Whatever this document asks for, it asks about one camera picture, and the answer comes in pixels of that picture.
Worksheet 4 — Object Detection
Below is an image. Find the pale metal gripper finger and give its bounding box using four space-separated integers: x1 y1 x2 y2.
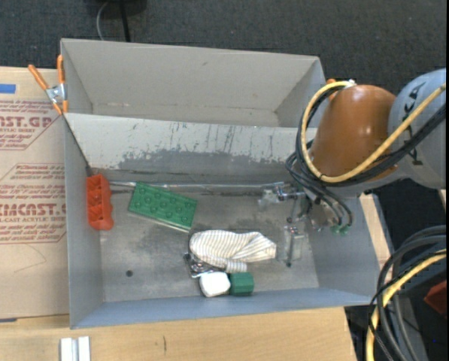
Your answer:
259 185 291 208
283 223 307 268

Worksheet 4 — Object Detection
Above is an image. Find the small green block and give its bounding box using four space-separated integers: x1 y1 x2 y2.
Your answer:
228 272 255 297

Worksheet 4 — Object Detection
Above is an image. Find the white striped cloth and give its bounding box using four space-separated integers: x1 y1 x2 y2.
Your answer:
188 229 278 273

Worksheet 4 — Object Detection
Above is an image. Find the white rounded block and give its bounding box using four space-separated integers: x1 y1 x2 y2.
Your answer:
199 271 232 299

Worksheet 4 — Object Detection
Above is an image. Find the shiny metal clip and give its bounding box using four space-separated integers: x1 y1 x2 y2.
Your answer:
182 253 216 279

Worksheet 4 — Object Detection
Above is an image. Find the green studded flat plate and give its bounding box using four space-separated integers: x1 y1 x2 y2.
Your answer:
128 181 199 233

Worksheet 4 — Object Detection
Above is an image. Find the grey metal bin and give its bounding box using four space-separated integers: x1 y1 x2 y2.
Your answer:
59 38 380 330

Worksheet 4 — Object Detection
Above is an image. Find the orange toy brick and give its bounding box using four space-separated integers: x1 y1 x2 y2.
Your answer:
86 174 115 232

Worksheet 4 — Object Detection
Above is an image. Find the brown cardboard board red print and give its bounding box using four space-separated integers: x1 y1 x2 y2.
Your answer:
0 65 71 323

